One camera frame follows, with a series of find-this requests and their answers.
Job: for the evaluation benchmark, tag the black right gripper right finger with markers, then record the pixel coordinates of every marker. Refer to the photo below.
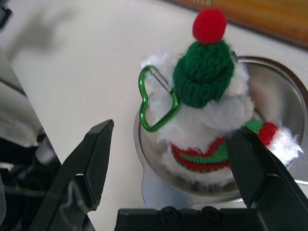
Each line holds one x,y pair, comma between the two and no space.
255,173

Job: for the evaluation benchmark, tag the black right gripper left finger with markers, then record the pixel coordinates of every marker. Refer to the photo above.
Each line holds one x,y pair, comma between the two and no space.
79,168

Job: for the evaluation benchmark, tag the wooden cabinet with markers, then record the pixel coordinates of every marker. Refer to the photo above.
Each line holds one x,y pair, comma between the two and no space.
264,14

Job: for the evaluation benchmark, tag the green heart carabiner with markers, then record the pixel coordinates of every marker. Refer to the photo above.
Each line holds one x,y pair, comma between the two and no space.
153,128

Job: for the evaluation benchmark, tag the white plush toy green hat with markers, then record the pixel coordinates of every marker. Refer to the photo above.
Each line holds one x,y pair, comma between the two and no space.
204,77

